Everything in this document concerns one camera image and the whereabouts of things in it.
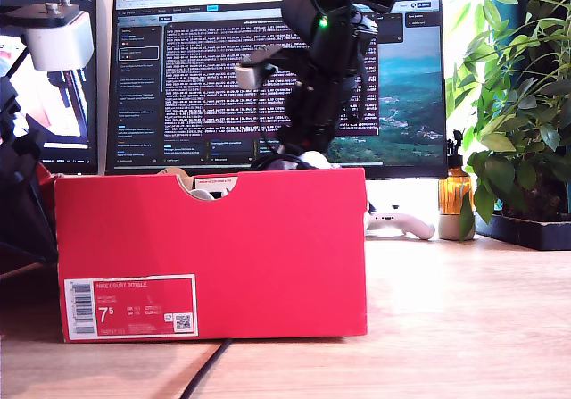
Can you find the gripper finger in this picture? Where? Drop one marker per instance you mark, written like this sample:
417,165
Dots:
24,211

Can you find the red Nike shoebox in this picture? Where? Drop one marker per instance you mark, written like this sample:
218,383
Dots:
245,256

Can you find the small black computer monitor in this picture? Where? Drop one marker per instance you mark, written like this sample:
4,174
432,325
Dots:
67,113

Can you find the beige packing paper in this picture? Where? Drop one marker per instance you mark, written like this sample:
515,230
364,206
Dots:
185,180

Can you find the large black computer monitor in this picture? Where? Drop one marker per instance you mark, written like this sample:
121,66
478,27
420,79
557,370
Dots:
201,104

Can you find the white game controller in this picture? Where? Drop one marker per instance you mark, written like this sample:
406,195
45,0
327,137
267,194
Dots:
401,225

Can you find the small white pot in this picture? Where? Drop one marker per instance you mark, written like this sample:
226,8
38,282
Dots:
448,229

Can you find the amber pump bottle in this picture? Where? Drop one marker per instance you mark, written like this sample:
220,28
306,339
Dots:
452,193

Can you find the green leafy houseplant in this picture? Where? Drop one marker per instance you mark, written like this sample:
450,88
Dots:
522,140

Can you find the black plant tray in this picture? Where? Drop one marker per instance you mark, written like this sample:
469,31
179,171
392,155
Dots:
535,234

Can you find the gripper's pale camera box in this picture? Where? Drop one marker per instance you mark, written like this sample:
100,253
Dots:
58,46
247,77

